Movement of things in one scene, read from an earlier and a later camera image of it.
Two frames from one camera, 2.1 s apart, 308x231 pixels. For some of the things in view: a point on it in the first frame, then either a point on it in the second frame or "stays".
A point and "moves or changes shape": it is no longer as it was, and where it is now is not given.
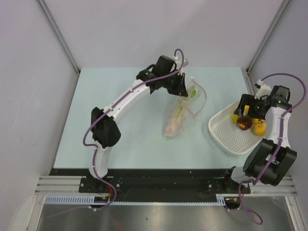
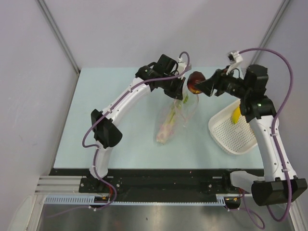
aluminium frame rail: [60, 185] stays
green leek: [174, 124] to [165, 130]
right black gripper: [249, 100] to [217, 82]
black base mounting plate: [153, 184] stays
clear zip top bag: [183, 116] moves or changes shape
